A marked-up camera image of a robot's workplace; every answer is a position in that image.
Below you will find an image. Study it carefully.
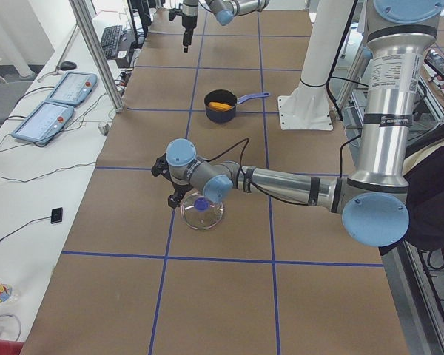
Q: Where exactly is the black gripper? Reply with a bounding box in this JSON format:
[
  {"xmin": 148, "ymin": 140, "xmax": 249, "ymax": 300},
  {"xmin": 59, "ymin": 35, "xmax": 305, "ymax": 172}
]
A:
[
  {"xmin": 181, "ymin": 0, "xmax": 198, "ymax": 53},
  {"xmin": 168, "ymin": 181, "xmax": 191, "ymax": 208}
]

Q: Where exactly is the glass pot lid blue knob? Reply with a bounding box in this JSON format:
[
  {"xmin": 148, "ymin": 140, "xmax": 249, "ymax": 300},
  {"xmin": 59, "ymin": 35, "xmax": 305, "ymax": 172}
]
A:
[{"xmin": 180, "ymin": 192, "xmax": 224, "ymax": 230}]

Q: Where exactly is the yellow plastic corn cob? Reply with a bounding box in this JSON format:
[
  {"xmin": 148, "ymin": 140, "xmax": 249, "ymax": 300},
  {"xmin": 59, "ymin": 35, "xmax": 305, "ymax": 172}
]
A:
[{"xmin": 209, "ymin": 101, "xmax": 232, "ymax": 112}]

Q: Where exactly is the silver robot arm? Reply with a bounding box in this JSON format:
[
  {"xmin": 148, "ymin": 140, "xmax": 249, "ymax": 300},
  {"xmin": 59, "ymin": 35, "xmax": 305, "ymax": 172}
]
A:
[
  {"xmin": 152, "ymin": 1, "xmax": 444, "ymax": 247},
  {"xmin": 178, "ymin": 0, "xmax": 270, "ymax": 53}
]

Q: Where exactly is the black keyboard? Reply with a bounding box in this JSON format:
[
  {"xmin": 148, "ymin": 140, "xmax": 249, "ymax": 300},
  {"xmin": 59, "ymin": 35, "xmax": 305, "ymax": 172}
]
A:
[{"xmin": 101, "ymin": 25, "xmax": 123, "ymax": 59}]

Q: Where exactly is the small silver metal cylinder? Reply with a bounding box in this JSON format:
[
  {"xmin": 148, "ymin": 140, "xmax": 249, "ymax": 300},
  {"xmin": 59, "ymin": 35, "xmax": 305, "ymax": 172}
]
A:
[{"xmin": 98, "ymin": 122, "xmax": 109, "ymax": 136}]

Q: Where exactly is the small black box device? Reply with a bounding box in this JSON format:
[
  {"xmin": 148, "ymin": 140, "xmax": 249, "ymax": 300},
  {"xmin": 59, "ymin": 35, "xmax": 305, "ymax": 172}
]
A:
[{"xmin": 50, "ymin": 207, "xmax": 64, "ymax": 224}]

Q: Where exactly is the upper blue teach pendant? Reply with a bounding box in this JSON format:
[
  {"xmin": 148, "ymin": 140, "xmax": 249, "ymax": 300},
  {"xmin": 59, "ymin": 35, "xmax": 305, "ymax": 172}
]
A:
[{"xmin": 47, "ymin": 71, "xmax": 98, "ymax": 107}]

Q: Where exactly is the blue teach pendant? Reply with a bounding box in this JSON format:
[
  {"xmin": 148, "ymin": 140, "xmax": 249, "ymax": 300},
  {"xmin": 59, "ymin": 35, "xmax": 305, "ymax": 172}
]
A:
[
  {"xmin": 11, "ymin": 101, "xmax": 74, "ymax": 146},
  {"xmin": 47, "ymin": 71, "xmax": 98, "ymax": 107}
]

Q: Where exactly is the black computer mouse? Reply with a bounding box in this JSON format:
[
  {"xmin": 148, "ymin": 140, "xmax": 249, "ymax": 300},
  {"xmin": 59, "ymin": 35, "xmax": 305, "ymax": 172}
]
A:
[{"xmin": 59, "ymin": 61, "xmax": 77, "ymax": 71}]

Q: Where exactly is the lower blue teach pendant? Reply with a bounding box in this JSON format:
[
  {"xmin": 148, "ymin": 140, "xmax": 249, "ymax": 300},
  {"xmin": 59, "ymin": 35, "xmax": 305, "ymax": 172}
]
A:
[{"xmin": 11, "ymin": 101, "xmax": 74, "ymax": 146}]

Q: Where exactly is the person in black jacket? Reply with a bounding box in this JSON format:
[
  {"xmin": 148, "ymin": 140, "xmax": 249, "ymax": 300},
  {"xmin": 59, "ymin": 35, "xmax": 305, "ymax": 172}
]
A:
[{"xmin": 377, "ymin": 47, "xmax": 444, "ymax": 257}]

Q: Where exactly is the black smartphone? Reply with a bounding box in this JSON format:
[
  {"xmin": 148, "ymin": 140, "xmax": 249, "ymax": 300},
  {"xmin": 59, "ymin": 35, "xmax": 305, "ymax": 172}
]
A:
[{"xmin": 425, "ymin": 49, "xmax": 444, "ymax": 82}]

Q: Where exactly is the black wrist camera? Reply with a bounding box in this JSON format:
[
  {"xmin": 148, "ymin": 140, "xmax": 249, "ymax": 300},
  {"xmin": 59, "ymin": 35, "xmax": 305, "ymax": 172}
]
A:
[
  {"xmin": 169, "ymin": 8, "xmax": 183, "ymax": 21},
  {"xmin": 151, "ymin": 153, "xmax": 172, "ymax": 181}
]

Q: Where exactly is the blue saucepan with handle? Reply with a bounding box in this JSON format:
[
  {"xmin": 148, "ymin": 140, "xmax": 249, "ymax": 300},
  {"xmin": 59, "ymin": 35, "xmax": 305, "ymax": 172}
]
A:
[{"xmin": 203, "ymin": 89, "xmax": 271, "ymax": 124}]

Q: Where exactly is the aluminium frame post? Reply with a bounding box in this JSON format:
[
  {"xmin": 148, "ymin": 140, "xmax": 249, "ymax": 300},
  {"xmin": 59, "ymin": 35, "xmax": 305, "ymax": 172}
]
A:
[{"xmin": 69, "ymin": 0, "xmax": 124, "ymax": 113}]

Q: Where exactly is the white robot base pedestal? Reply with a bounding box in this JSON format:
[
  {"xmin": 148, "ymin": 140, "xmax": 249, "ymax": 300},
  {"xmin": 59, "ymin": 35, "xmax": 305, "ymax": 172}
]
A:
[{"xmin": 278, "ymin": 0, "xmax": 355, "ymax": 131}]

